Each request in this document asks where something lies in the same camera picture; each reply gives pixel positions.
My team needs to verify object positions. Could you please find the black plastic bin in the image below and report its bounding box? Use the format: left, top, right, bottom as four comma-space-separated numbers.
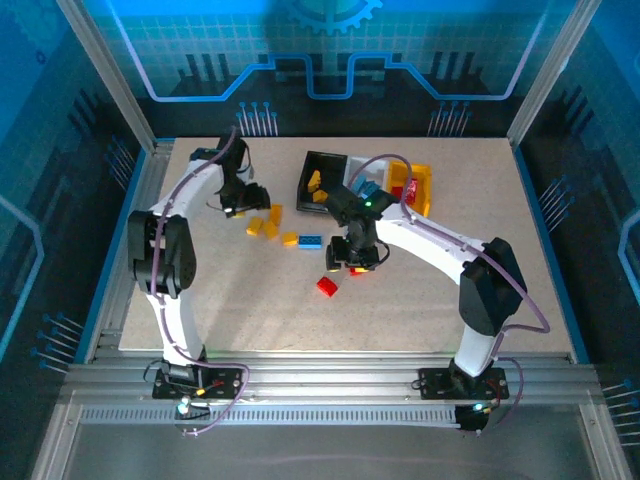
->
295, 150, 349, 215

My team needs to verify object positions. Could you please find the white plastic bin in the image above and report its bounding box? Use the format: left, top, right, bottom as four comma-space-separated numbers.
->
342, 155, 394, 201

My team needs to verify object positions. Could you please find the yellow plastic bin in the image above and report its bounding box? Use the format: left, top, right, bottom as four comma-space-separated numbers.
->
387, 159, 434, 219

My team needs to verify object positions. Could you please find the blue printed backdrop panel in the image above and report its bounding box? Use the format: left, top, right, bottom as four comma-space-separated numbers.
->
79, 0, 556, 139

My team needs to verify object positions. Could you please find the small LED control board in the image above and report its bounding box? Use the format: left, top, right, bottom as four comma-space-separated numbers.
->
455, 402, 496, 435
173, 394, 214, 437

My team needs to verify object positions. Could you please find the aluminium side rail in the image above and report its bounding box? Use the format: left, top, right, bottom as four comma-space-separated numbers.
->
84, 139, 175, 364

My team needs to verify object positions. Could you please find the aluminium frame rail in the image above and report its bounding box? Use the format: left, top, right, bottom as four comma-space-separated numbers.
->
62, 349, 601, 409

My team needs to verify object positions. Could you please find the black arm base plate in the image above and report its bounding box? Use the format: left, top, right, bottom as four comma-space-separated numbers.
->
152, 368, 251, 401
417, 367, 510, 401

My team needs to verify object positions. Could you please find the slotted grey cable duct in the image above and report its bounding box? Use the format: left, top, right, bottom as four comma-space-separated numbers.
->
79, 405, 464, 427

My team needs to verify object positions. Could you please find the aluminium frame post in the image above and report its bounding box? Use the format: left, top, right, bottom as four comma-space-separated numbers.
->
506, 0, 604, 146
53, 0, 161, 154

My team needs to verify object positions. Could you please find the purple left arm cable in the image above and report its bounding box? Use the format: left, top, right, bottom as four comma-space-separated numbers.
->
149, 127, 251, 437

